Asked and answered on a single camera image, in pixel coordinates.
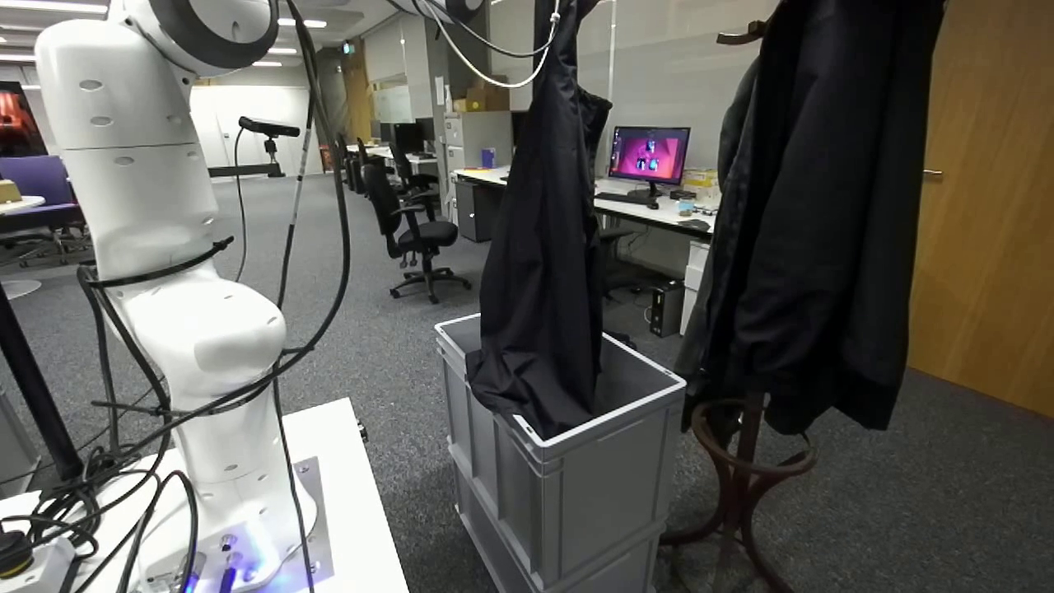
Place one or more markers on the black jersey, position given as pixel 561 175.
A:
pixel 545 250

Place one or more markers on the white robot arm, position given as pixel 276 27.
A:
pixel 209 350

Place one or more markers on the grey plastic container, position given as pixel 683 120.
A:
pixel 606 495

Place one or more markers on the black office chair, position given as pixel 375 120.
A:
pixel 423 230
pixel 626 259
pixel 358 165

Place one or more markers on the white office desk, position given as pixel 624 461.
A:
pixel 648 213

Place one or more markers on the monitor with pink screen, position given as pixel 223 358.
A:
pixel 651 151

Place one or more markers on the cardboard box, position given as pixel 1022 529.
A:
pixel 489 96

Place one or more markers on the white robot table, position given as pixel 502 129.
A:
pixel 340 495

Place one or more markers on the brown wooden coat rack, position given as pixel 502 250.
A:
pixel 754 471

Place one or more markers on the black jacket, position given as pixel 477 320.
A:
pixel 836 219

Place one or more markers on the long ceiling light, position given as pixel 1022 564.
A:
pixel 308 21
pixel 289 49

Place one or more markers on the wooden door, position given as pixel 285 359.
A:
pixel 990 199

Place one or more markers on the black metal stand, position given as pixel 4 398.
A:
pixel 36 384

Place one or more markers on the blue sofa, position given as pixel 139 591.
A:
pixel 36 175

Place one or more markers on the white power strip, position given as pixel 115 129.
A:
pixel 36 564

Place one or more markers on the black camera on stand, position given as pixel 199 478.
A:
pixel 267 127

